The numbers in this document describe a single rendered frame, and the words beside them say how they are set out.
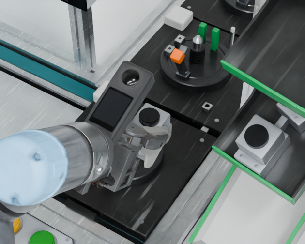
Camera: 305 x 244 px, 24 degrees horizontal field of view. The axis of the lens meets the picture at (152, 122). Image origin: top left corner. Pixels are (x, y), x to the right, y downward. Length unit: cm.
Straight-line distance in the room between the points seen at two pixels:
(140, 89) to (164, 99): 43
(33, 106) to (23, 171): 68
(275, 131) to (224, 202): 24
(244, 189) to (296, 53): 31
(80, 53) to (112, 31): 26
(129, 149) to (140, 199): 29
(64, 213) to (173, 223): 18
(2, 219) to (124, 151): 20
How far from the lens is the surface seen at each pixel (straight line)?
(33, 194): 73
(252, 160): 92
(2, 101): 142
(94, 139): 82
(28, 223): 118
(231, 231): 110
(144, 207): 117
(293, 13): 86
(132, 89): 89
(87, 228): 117
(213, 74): 134
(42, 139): 74
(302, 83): 82
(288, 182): 94
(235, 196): 109
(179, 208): 118
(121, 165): 91
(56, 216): 119
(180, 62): 126
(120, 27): 163
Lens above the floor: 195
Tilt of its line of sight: 50 degrees down
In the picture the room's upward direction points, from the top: straight up
